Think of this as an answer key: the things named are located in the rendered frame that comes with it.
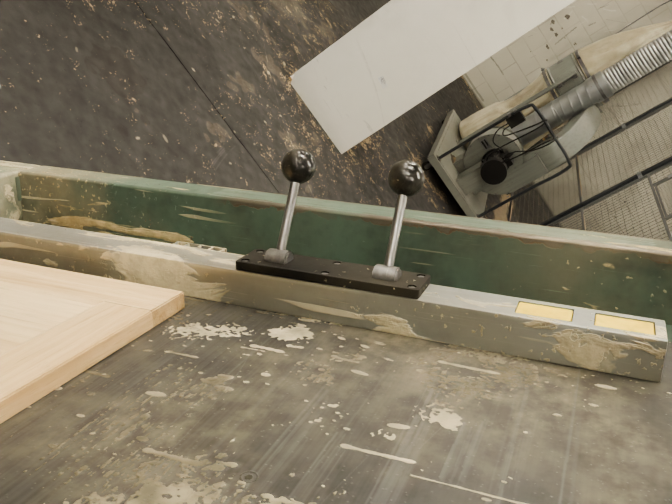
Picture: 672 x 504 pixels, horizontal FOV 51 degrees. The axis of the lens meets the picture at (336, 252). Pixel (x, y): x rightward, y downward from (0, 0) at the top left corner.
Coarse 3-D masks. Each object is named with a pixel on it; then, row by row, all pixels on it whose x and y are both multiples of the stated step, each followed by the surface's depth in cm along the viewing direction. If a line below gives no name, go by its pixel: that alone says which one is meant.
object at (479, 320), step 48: (0, 240) 86; (48, 240) 83; (96, 240) 83; (144, 240) 84; (192, 288) 77; (240, 288) 75; (288, 288) 73; (336, 288) 71; (432, 288) 71; (432, 336) 68; (480, 336) 67; (528, 336) 65; (576, 336) 63; (624, 336) 62
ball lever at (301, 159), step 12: (288, 156) 75; (300, 156) 75; (312, 156) 76; (288, 168) 75; (300, 168) 75; (312, 168) 76; (300, 180) 76; (288, 192) 76; (288, 204) 76; (288, 216) 76; (288, 228) 75; (276, 252) 75; (288, 252) 75
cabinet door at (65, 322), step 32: (0, 288) 74; (32, 288) 74; (64, 288) 74; (96, 288) 74; (128, 288) 75; (160, 288) 75; (0, 320) 67; (32, 320) 67; (64, 320) 67; (96, 320) 67; (128, 320) 67; (160, 320) 71; (0, 352) 61; (32, 352) 60; (64, 352) 60; (96, 352) 62; (0, 384) 55; (32, 384) 55; (0, 416) 53
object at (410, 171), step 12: (396, 168) 72; (408, 168) 71; (420, 168) 72; (396, 180) 72; (408, 180) 71; (420, 180) 72; (396, 192) 73; (408, 192) 72; (396, 204) 72; (396, 216) 72; (396, 228) 72; (396, 240) 71; (384, 264) 71; (372, 276) 71; (384, 276) 70; (396, 276) 70
